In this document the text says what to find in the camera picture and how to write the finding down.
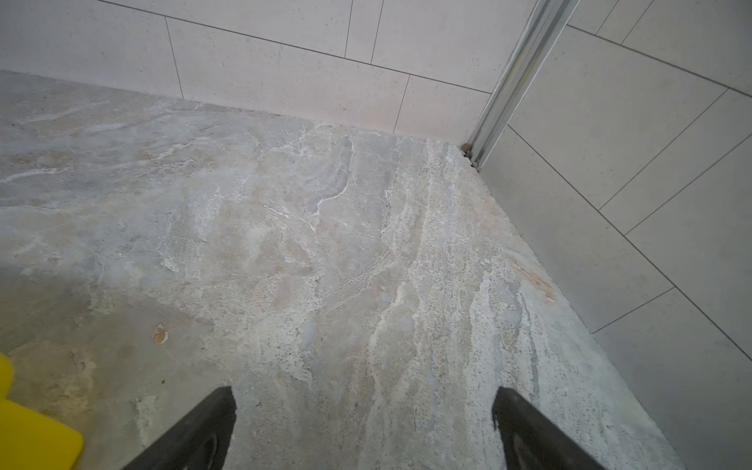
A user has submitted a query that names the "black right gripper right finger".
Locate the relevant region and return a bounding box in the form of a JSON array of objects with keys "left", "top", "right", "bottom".
[{"left": 492, "top": 387, "right": 604, "bottom": 470}]

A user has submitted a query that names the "yellow plastic bin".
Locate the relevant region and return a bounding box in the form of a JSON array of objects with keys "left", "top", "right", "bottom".
[{"left": 1, "top": 354, "right": 83, "bottom": 470}]

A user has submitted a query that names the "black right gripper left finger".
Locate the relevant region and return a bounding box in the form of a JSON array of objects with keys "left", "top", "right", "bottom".
[{"left": 123, "top": 386, "right": 237, "bottom": 470}]

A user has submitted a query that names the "aluminium corner post right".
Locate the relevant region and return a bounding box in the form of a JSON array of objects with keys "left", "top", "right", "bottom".
[{"left": 461, "top": 0, "right": 578, "bottom": 170}]

